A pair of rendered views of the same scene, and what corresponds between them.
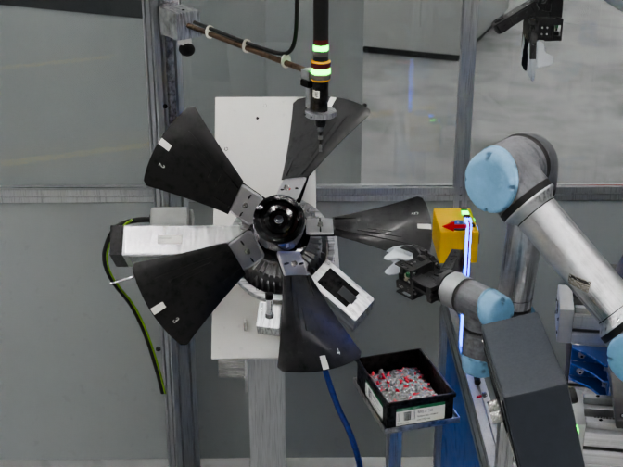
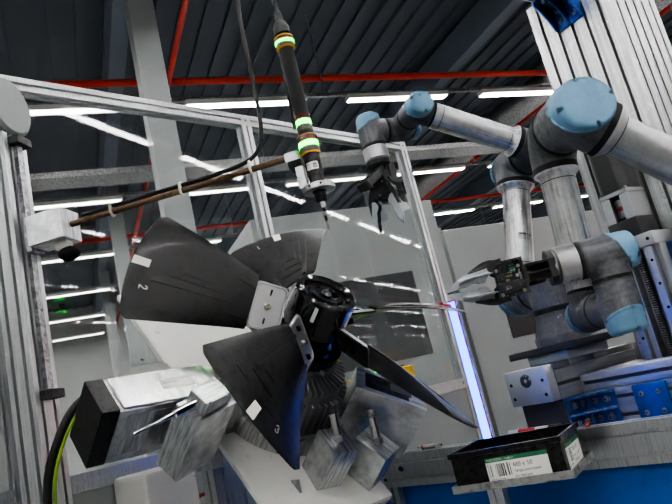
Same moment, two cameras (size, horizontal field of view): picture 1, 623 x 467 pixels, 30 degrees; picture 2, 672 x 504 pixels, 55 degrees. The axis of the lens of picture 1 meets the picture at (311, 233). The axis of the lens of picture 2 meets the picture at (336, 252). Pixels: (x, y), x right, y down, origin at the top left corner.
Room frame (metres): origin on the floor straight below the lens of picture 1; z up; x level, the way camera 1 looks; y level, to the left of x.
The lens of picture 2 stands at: (1.56, 0.89, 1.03)
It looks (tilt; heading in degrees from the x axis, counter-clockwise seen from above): 13 degrees up; 315
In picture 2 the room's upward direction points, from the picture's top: 13 degrees counter-clockwise
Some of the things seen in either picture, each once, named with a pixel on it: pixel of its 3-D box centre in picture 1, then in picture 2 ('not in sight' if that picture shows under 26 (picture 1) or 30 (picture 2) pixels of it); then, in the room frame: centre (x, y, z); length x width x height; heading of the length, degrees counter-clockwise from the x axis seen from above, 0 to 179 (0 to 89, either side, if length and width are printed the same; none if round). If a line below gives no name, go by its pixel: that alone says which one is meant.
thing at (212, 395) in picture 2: not in sight; (209, 396); (2.49, 0.33, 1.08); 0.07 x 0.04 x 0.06; 101
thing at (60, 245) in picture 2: (186, 46); (68, 250); (2.97, 0.33, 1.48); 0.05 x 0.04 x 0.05; 36
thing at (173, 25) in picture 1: (178, 21); (51, 230); (3.00, 0.35, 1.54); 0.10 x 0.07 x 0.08; 36
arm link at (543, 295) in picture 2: not in sight; (545, 284); (2.48, -0.79, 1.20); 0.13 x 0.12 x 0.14; 153
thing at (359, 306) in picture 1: (339, 296); (378, 412); (2.52, -0.07, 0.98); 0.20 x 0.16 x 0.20; 1
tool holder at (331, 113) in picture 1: (317, 93); (310, 171); (2.50, -0.01, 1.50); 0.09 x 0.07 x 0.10; 36
